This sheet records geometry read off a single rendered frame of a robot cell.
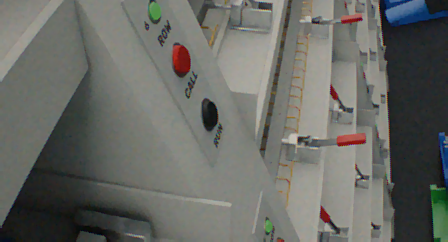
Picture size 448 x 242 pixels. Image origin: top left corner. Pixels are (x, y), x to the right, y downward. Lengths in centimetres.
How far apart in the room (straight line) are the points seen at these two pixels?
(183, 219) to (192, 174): 4
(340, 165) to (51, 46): 71
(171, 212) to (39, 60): 15
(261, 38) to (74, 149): 25
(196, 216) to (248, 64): 19
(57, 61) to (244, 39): 30
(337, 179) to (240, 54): 43
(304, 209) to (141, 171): 32
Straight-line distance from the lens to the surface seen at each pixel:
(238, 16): 50
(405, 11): 66
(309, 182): 60
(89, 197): 33
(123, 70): 24
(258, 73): 45
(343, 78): 104
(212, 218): 30
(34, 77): 20
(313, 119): 68
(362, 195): 108
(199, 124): 30
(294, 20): 81
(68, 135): 29
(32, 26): 20
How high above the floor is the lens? 135
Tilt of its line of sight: 38 degrees down
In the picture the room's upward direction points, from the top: 27 degrees counter-clockwise
